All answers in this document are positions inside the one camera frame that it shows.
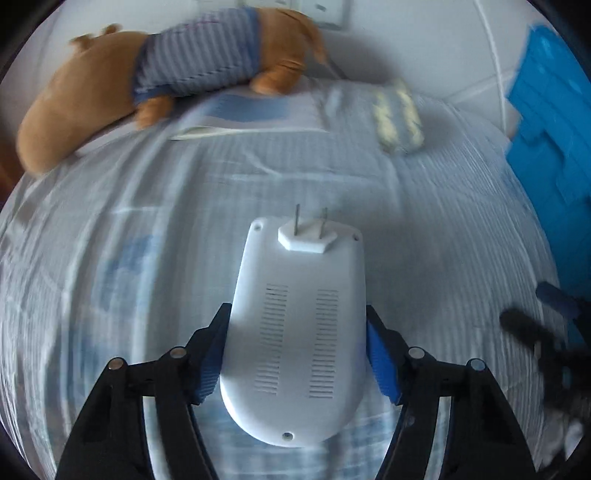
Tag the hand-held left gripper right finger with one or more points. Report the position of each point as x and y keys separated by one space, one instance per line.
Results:
x=383 y=364

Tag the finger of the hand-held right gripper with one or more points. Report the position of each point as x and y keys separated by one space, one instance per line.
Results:
x=524 y=327
x=556 y=297

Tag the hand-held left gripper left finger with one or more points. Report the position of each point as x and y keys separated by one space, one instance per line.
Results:
x=210 y=369

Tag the white plug-in device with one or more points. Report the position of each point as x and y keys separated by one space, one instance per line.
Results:
x=295 y=346

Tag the blue plastic crate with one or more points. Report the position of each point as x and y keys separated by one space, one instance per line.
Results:
x=554 y=138

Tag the light blue printed tablecloth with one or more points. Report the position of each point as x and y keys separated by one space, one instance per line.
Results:
x=138 y=277

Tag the striped fabric pouch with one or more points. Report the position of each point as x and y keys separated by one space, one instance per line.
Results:
x=397 y=120

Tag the blue white booklet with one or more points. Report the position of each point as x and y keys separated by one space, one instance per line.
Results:
x=249 y=110

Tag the brown capybara plush striped shirt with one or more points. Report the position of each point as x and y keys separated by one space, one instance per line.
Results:
x=69 y=115

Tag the white wall socket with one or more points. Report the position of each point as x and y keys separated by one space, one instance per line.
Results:
x=325 y=11

